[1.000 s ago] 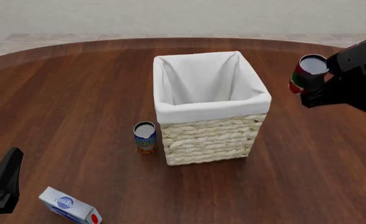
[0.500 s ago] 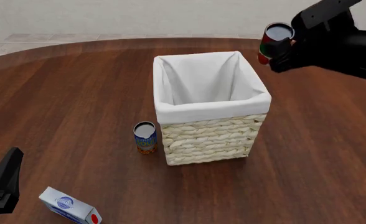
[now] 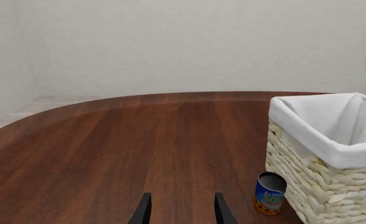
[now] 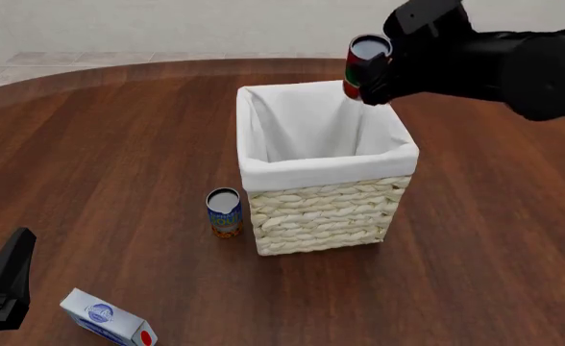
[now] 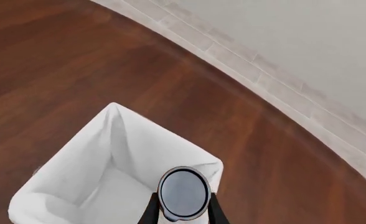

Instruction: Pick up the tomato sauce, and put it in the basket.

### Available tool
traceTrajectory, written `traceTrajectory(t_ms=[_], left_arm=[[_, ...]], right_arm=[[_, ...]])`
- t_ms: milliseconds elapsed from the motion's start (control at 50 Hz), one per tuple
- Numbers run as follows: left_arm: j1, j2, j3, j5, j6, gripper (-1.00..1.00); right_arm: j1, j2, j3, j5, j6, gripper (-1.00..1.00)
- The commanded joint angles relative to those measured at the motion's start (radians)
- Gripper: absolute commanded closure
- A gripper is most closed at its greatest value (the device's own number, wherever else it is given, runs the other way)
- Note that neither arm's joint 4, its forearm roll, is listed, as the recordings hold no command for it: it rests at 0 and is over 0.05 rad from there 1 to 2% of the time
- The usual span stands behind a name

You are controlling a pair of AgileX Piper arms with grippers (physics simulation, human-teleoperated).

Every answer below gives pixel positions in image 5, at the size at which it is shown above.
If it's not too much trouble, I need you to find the grey round tin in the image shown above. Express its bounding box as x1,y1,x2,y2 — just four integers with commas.
157,166,212,223

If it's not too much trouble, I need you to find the white fabric basket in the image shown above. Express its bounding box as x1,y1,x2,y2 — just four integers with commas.
7,101,224,224

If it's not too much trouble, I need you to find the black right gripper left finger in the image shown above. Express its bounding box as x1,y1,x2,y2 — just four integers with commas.
138,192,161,224

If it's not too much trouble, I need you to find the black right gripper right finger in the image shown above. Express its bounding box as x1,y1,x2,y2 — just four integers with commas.
207,192,231,224

